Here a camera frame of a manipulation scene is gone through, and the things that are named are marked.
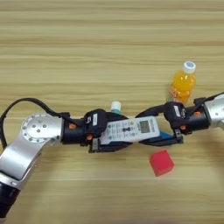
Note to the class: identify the white remote control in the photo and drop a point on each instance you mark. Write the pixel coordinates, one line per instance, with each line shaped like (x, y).
(129, 130)

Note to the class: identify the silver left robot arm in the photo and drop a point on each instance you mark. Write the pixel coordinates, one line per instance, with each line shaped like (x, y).
(26, 145)

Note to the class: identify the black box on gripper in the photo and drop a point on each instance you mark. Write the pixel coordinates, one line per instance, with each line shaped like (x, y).
(175, 112)
(94, 122)

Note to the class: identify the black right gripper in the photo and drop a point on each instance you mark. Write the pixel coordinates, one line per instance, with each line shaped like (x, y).
(197, 119)

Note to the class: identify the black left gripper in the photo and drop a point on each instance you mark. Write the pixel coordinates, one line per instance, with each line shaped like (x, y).
(73, 134)

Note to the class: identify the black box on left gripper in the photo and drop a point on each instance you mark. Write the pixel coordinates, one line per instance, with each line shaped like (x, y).
(94, 122)

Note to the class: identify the orange juice bottle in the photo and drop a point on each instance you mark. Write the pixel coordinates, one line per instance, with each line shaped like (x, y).
(183, 84)

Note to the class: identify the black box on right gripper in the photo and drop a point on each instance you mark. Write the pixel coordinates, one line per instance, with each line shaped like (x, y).
(175, 112)

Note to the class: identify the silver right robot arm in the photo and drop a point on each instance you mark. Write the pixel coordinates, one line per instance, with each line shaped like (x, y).
(215, 112)

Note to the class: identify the red cube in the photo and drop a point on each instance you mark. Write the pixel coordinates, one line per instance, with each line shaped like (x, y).
(162, 163)

